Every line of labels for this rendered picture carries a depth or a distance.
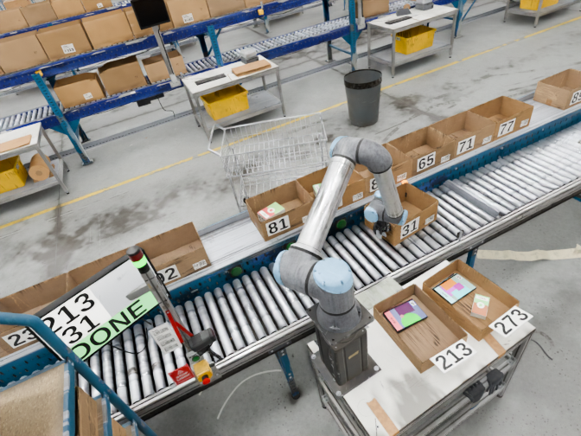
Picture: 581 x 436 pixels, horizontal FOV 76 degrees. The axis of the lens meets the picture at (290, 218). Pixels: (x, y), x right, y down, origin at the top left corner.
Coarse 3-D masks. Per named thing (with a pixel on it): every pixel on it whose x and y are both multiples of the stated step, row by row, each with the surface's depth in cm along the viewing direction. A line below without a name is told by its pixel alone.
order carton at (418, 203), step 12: (408, 192) 267; (420, 192) 256; (408, 204) 270; (420, 204) 262; (432, 204) 243; (408, 216) 261; (420, 216) 242; (372, 228) 257; (396, 228) 234; (420, 228) 250; (396, 240) 241
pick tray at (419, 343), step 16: (416, 288) 207; (384, 304) 203; (432, 304) 198; (384, 320) 193; (432, 320) 198; (448, 320) 190; (400, 336) 194; (416, 336) 192; (432, 336) 191; (448, 336) 190; (464, 336) 182; (416, 352) 186; (432, 352) 184; (416, 368) 180
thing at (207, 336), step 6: (204, 330) 175; (210, 330) 175; (198, 336) 173; (204, 336) 173; (210, 336) 173; (192, 342) 172; (198, 342) 171; (204, 342) 172; (210, 342) 173; (192, 348) 171; (198, 348) 172; (204, 348) 176
